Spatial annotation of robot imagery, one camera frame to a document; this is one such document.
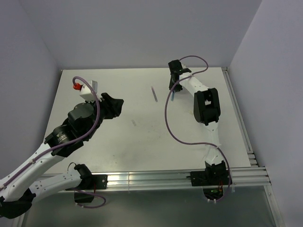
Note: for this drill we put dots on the purple highlighter pen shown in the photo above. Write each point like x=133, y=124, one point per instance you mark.
x=154, y=94

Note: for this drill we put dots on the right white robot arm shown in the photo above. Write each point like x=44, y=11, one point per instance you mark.
x=206, y=110

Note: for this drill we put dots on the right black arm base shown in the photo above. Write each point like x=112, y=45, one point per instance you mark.
x=204, y=178

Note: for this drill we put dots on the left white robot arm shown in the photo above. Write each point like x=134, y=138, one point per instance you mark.
x=22, y=188

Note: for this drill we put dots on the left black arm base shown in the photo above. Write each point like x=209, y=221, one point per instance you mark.
x=97, y=182

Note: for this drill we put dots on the aluminium right side rail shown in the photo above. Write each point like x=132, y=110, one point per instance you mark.
x=268, y=191

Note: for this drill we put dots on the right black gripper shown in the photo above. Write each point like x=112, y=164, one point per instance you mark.
x=178, y=88

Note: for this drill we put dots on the blue highlighter pen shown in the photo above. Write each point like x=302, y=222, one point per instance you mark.
x=172, y=96

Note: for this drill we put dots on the aluminium rail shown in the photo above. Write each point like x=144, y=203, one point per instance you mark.
x=268, y=191
x=148, y=180

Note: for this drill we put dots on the aluminium front rail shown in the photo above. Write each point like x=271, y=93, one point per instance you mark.
x=148, y=180

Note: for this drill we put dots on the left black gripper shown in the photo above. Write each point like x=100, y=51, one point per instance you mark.
x=113, y=106

